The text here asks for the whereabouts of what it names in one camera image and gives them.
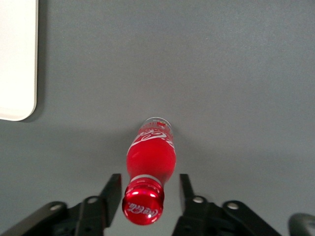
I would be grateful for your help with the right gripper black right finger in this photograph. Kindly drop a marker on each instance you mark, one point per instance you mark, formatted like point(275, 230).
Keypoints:
point(189, 204)

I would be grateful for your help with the red coke bottle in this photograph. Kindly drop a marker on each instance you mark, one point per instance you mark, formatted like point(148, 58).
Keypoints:
point(150, 157)

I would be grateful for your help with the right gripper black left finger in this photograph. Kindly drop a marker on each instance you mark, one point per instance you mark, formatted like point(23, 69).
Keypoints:
point(109, 199)

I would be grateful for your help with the white plastic tray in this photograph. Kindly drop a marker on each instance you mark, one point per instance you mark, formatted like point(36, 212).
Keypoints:
point(17, 61)

